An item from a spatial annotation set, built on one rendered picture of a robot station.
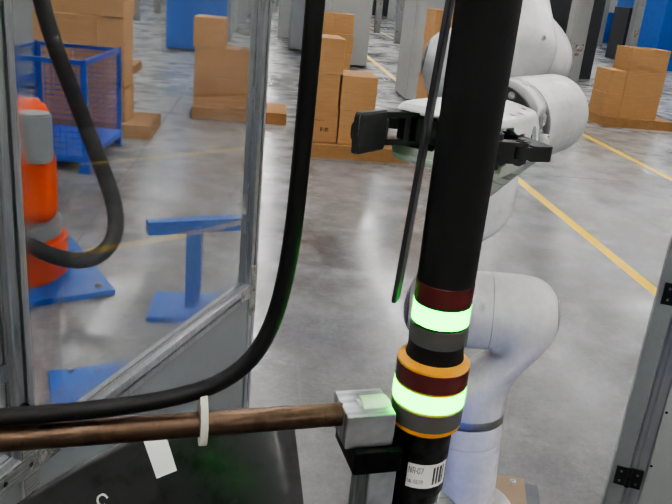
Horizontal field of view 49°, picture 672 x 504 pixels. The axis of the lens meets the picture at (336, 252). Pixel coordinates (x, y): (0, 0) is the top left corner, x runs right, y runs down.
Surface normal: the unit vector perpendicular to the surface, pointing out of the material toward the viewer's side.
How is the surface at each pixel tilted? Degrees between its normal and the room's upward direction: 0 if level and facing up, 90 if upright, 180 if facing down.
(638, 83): 90
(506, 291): 35
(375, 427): 90
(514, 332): 90
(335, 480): 0
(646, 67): 90
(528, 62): 102
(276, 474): 42
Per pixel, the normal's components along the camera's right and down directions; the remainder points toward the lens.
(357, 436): 0.26, 0.36
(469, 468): 0.02, 0.29
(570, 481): 0.09, -0.94
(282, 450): 0.48, -0.50
